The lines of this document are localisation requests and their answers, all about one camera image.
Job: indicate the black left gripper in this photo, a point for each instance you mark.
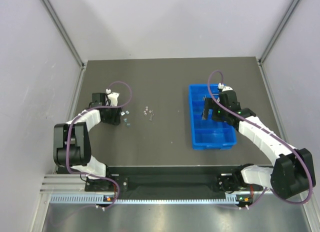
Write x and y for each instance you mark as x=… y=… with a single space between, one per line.
x=114 y=116

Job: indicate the aluminium frame post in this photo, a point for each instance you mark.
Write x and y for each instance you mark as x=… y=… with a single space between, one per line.
x=62 y=31
x=279 y=30

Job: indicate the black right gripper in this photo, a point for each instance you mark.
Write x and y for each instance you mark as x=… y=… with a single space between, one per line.
x=209 y=108

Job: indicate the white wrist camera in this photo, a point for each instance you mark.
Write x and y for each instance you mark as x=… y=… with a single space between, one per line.
x=111 y=98
x=223 y=88

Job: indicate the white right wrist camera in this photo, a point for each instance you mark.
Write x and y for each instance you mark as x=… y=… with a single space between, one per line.
x=223 y=88

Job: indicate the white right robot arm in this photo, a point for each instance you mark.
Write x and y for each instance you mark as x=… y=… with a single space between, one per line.
x=292 y=171

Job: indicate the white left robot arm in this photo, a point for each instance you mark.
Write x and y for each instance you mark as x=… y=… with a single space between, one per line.
x=71 y=140

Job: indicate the right aluminium frame post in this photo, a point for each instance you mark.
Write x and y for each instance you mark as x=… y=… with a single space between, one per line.
x=279 y=30

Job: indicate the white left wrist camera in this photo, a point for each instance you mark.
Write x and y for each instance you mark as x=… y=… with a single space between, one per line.
x=111 y=98

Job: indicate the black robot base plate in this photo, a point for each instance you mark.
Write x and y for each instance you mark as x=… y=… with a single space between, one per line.
x=215 y=183

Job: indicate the left aluminium frame post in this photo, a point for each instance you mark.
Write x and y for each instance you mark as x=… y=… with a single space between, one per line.
x=62 y=31

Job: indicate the aluminium front rail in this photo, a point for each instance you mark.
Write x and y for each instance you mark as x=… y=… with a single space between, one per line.
x=62 y=183

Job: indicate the blue compartment tray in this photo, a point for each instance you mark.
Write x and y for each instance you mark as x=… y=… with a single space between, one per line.
x=207 y=134

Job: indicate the grey slotted cable duct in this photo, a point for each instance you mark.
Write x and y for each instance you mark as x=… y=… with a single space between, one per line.
x=100 y=199

